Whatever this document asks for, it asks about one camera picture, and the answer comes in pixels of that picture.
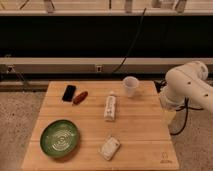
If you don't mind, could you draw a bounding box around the white wall socket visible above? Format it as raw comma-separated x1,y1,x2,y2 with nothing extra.
97,66,102,72

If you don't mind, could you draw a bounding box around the black hanging cable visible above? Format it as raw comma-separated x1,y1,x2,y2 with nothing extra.
110,7,147,74

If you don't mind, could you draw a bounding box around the green ceramic plate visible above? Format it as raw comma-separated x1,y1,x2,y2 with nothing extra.
40,119,80,158

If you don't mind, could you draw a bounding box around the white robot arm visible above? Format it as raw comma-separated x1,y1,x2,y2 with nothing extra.
159,61,213,125

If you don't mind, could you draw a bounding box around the black floor cable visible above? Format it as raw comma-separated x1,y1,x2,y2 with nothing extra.
169,98,204,136

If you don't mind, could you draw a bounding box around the black smartphone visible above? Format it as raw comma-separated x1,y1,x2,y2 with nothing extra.
62,85,76,102

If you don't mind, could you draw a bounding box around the white plastic cup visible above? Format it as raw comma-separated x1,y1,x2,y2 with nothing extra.
123,76,139,97

